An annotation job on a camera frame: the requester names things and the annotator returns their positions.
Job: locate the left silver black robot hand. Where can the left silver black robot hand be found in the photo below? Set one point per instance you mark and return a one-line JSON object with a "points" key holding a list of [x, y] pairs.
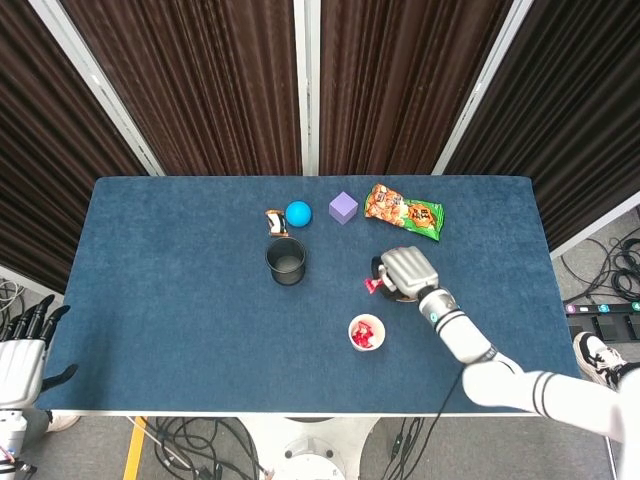
{"points": [[17, 365]]}

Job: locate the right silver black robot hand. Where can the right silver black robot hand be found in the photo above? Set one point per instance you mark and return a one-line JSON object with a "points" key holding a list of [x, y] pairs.
{"points": [[410, 270]]}

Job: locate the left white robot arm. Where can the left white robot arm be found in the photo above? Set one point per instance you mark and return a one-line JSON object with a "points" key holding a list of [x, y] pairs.
{"points": [[10, 435]]}

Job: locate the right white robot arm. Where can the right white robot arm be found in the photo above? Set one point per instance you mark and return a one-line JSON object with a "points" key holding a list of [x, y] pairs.
{"points": [[500, 385]]}

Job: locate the white paper cup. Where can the white paper cup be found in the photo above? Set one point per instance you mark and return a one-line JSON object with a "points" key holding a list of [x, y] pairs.
{"points": [[374, 320]]}

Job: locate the round steel plate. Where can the round steel plate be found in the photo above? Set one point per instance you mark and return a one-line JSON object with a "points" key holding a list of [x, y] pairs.
{"points": [[400, 300]]}

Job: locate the orange green snack bag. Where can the orange green snack bag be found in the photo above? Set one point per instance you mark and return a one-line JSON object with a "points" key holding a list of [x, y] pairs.
{"points": [[400, 212]]}

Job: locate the purple cube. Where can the purple cube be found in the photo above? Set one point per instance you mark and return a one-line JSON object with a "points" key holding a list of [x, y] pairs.
{"points": [[343, 207]]}

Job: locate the blue ball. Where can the blue ball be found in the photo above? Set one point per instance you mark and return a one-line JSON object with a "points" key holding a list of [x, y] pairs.
{"points": [[298, 214]]}

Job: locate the black mesh pen holder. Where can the black mesh pen holder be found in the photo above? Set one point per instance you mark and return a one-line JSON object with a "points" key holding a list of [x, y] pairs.
{"points": [[285, 262]]}

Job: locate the yellow floor tape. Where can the yellow floor tape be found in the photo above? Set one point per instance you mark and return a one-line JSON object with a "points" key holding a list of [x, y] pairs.
{"points": [[134, 450]]}

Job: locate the blue fabric table cover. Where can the blue fabric table cover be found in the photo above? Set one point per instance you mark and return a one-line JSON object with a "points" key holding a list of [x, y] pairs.
{"points": [[175, 300]]}

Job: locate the brown pleated partition screen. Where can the brown pleated partition screen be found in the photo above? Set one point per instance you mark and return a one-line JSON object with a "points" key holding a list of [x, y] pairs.
{"points": [[575, 125], [40, 150], [200, 90], [400, 90]]}

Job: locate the white black sneaker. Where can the white black sneaker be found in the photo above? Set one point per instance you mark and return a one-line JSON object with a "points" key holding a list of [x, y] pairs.
{"points": [[592, 355]]}

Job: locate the black foot pedal strip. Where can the black foot pedal strip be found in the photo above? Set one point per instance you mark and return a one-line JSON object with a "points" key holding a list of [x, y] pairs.
{"points": [[605, 322]]}

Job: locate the white table frame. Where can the white table frame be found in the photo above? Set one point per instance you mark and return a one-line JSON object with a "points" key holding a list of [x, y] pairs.
{"points": [[200, 414]]}

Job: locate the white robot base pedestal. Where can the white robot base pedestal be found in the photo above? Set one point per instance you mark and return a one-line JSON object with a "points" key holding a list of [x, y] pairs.
{"points": [[310, 450]]}

